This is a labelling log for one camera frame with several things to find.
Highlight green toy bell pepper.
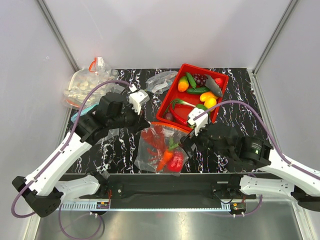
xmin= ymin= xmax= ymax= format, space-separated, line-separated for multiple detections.
xmin=196 ymin=104 xmax=207 ymax=111

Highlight green toy cucumber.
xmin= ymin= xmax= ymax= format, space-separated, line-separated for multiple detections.
xmin=186 ymin=86 xmax=210 ymax=95

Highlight purple toy grapes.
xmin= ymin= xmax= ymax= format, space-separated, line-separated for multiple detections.
xmin=193 ymin=73 xmax=208 ymax=87

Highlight clear orange-zip bag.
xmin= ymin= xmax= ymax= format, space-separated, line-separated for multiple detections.
xmin=134 ymin=122 xmax=189 ymax=176

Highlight red toy bell pepper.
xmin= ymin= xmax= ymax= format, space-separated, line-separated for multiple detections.
xmin=166 ymin=151 xmax=184 ymax=173

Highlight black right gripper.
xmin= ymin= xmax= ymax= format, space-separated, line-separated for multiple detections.
xmin=178 ymin=119 xmax=233 ymax=160

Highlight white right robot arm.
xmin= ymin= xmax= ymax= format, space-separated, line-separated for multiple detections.
xmin=180 ymin=123 xmax=320 ymax=212

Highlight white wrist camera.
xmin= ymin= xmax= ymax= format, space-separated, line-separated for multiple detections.
xmin=128 ymin=85 xmax=150 ymax=115
xmin=187 ymin=107 xmax=209 ymax=136

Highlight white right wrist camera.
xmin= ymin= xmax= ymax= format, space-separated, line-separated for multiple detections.
xmin=187 ymin=107 xmax=209 ymax=136

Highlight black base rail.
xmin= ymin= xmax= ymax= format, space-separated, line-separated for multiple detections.
xmin=84 ymin=173 xmax=244 ymax=209

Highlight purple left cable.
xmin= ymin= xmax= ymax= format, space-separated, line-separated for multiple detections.
xmin=11 ymin=80 xmax=137 ymax=240

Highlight clear blue-zip bag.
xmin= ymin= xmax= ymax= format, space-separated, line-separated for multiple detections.
xmin=70 ymin=104 xmax=100 ymax=126

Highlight purple cable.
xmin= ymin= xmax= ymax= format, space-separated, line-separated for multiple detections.
xmin=193 ymin=100 xmax=320 ymax=217
xmin=11 ymin=80 xmax=137 ymax=240

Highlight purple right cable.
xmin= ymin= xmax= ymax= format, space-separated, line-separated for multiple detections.
xmin=193 ymin=100 xmax=320 ymax=217

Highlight small clear bag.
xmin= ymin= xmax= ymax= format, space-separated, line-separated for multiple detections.
xmin=145 ymin=71 xmax=178 ymax=95

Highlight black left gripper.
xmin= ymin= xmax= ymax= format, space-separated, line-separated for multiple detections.
xmin=108 ymin=101 xmax=151 ymax=135

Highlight grey toy fish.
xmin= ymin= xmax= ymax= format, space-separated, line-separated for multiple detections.
xmin=205 ymin=74 xmax=223 ymax=98

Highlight red toy lobster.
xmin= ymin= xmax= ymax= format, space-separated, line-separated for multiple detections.
xmin=141 ymin=124 xmax=167 ymax=165

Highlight red toy apple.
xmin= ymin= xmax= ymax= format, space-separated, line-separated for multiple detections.
xmin=214 ymin=77 xmax=225 ymax=89

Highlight yellow toy lemon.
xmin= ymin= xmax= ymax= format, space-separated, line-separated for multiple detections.
xmin=203 ymin=97 xmax=217 ymax=109

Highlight yellow toy mango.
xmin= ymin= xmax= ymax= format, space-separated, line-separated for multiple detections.
xmin=199 ymin=91 xmax=219 ymax=102

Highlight green toy pea pod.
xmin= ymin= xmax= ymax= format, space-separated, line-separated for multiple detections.
xmin=185 ymin=72 xmax=197 ymax=89

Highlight orange toy carrot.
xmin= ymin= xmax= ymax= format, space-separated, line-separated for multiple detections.
xmin=156 ymin=137 xmax=179 ymax=172

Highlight red toy chili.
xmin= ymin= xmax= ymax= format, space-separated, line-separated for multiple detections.
xmin=168 ymin=104 xmax=188 ymax=127

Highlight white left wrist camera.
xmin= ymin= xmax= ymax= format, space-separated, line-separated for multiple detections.
xmin=128 ymin=85 xmax=150 ymax=115

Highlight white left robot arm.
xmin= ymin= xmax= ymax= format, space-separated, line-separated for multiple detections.
xmin=12 ymin=90 xmax=150 ymax=218

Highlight red plastic bin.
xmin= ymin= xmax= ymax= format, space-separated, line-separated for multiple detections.
xmin=156 ymin=63 xmax=229 ymax=131

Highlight purple toy onion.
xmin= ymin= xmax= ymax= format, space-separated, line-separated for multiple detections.
xmin=163 ymin=112 xmax=175 ymax=122

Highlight green toy scallion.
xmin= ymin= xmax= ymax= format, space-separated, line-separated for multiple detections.
xmin=170 ymin=98 xmax=195 ymax=108

